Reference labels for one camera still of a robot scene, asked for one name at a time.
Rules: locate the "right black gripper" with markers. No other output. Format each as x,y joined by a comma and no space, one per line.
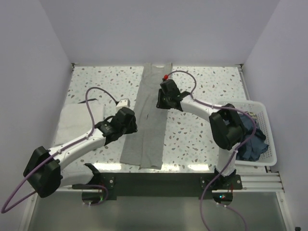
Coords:
160,104

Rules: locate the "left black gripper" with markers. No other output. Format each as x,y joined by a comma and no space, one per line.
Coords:
133,127

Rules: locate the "grey tank top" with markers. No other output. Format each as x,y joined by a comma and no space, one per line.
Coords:
145,147

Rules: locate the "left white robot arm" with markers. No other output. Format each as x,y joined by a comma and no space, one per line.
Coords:
44,169

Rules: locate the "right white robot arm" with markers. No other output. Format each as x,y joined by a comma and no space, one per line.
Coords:
226,126

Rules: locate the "white folded tank top stack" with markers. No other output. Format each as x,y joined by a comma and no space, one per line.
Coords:
74,121

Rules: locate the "dark blue tank tops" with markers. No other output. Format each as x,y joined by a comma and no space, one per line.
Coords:
252,149

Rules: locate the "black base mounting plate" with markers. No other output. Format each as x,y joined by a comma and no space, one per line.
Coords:
114,185

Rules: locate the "white plastic basket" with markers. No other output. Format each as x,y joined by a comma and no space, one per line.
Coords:
269,158

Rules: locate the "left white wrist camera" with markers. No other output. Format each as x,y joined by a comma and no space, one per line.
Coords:
123,103

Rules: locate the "aluminium front rail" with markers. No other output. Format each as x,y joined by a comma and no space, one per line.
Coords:
262,182

